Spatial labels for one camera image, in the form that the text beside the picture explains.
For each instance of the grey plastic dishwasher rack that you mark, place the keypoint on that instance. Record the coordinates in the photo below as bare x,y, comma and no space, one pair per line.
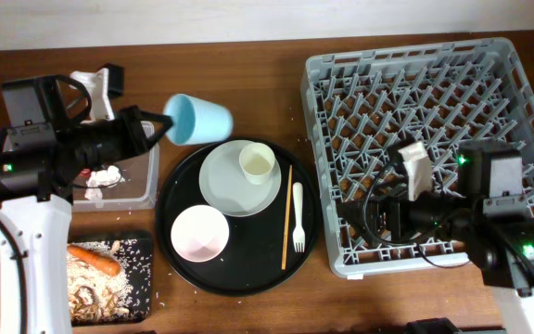
358,104

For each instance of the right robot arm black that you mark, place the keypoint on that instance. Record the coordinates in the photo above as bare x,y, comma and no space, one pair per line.
488,215

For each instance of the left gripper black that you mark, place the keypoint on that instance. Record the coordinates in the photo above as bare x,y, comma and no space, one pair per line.
130,118

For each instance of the orange carrot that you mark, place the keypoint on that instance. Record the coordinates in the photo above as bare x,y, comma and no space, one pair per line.
102,263

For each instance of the white paper napkin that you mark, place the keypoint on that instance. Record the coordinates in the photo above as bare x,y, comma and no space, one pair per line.
109,177

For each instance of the black rectangular waste tray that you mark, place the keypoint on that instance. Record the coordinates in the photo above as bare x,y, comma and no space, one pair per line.
142,278

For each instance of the light blue plastic cup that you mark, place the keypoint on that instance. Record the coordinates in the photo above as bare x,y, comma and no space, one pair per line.
197,121

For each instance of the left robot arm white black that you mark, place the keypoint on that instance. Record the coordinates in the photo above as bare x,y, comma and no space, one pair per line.
33,270

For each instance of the cream plastic cup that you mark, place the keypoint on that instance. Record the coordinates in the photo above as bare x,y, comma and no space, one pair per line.
257,161

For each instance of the food scraps and rice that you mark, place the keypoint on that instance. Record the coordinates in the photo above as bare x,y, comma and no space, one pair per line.
100,287

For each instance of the white plastic fork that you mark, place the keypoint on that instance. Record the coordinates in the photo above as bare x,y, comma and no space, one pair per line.
298,232

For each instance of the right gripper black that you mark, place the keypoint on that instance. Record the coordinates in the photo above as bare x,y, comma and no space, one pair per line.
400,207

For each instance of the single wooden chopstick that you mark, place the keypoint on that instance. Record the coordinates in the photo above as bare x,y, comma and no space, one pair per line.
287,217

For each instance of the clear plastic waste bin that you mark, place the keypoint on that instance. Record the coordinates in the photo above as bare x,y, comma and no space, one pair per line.
135,193

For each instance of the round black serving tray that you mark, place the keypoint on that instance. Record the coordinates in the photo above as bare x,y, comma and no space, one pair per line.
251,260

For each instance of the pink bowl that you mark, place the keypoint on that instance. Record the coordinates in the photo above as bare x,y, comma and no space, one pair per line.
200,233

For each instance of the light grey round plate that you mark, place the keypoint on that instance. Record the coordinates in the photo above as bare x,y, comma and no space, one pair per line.
224,185

